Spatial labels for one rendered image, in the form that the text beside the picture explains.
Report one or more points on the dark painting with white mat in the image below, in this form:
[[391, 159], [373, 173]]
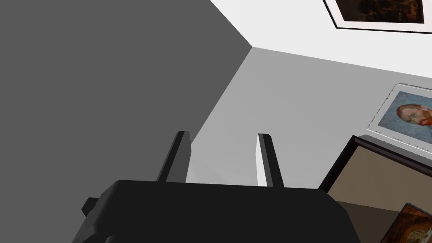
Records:
[[381, 13]]

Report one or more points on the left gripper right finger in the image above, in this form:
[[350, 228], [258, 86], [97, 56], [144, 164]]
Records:
[[268, 162]]

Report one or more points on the portrait painting in white frame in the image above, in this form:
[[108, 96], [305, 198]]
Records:
[[410, 116]]

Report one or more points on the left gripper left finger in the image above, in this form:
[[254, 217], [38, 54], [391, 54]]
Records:
[[175, 158]]

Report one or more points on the dark framed beige cabinet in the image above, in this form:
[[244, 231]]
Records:
[[374, 182]]

